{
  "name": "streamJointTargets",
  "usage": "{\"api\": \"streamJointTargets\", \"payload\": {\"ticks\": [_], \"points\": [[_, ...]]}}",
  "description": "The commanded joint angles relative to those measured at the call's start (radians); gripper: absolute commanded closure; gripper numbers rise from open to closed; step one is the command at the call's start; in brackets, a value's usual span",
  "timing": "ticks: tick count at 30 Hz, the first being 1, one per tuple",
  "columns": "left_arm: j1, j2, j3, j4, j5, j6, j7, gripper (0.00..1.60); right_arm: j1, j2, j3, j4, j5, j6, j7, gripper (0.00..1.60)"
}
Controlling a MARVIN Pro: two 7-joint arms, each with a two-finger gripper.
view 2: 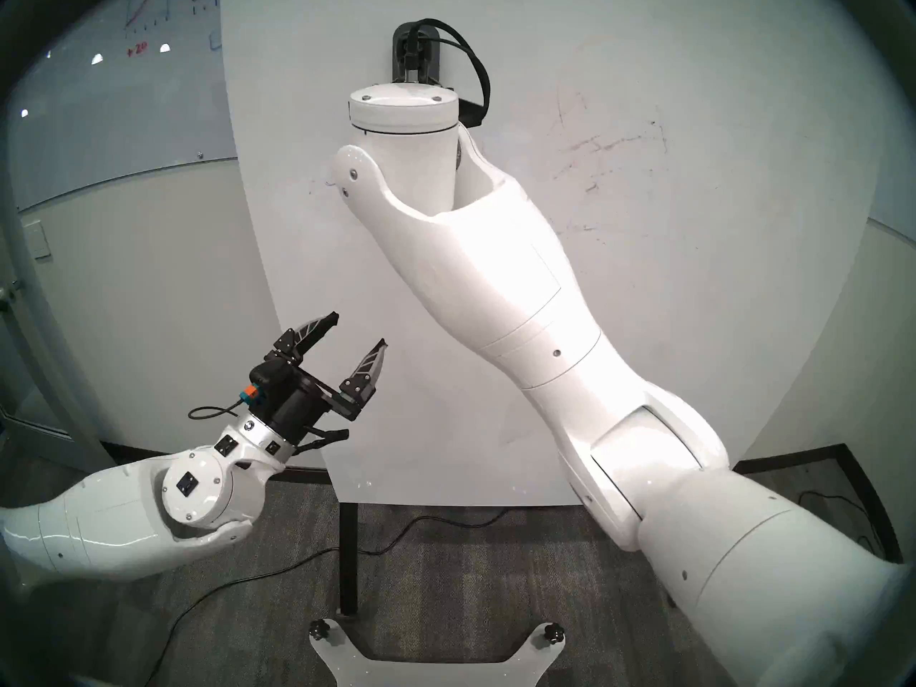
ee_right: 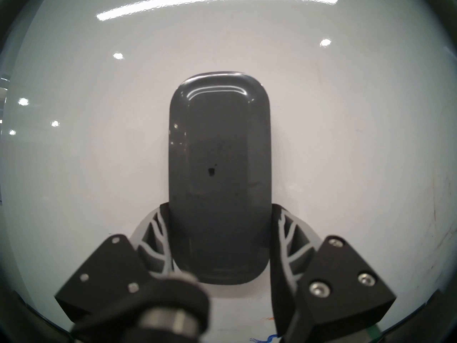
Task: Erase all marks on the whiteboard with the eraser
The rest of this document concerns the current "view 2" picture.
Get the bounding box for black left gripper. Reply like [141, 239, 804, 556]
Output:
[268, 310, 389, 454]

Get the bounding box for black whiteboard stand leg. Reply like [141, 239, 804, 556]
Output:
[338, 503, 360, 615]

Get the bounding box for large white freestanding whiteboard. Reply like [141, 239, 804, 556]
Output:
[218, 0, 895, 507]

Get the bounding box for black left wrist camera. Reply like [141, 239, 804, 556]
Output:
[247, 356, 294, 407]

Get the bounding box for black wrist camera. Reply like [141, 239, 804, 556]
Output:
[247, 356, 294, 407]
[390, 20, 442, 85]

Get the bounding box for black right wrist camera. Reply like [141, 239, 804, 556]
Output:
[390, 20, 442, 85]

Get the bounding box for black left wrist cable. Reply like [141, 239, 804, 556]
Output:
[187, 399, 248, 423]

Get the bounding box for black wall baseboard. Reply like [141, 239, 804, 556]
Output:
[100, 441, 330, 482]
[734, 442, 902, 565]

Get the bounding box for long black floor cable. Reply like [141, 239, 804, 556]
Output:
[129, 507, 509, 687]

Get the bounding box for glass door with grey frame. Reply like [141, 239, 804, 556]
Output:
[0, 156, 108, 472]

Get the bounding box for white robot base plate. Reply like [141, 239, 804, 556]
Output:
[308, 619, 567, 687]

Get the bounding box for wall glass board with graphs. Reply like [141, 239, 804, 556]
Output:
[0, 0, 237, 210]

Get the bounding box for thin black floor cable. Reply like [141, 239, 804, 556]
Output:
[798, 489, 885, 550]

